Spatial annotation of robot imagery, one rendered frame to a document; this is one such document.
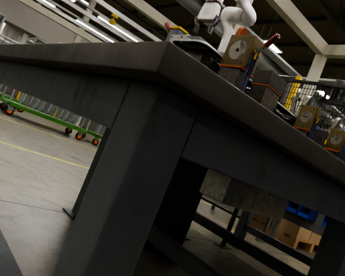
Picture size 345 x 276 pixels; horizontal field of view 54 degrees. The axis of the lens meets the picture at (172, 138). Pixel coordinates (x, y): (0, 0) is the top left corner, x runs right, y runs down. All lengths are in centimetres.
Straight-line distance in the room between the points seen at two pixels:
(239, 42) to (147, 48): 86
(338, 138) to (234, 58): 101
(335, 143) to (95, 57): 169
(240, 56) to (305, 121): 66
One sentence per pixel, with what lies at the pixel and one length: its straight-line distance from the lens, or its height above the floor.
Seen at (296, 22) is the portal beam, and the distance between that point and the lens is 621.
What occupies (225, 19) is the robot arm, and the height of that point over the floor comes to 150.
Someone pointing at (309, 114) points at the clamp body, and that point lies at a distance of 178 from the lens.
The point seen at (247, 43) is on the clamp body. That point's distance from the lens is 124.
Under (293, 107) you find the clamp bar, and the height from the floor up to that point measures 114.
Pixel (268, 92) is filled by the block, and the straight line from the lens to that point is 141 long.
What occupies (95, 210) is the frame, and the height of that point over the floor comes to 47.
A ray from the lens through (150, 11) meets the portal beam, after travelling 831.
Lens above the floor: 58
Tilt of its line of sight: 2 degrees up
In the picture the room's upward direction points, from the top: 22 degrees clockwise
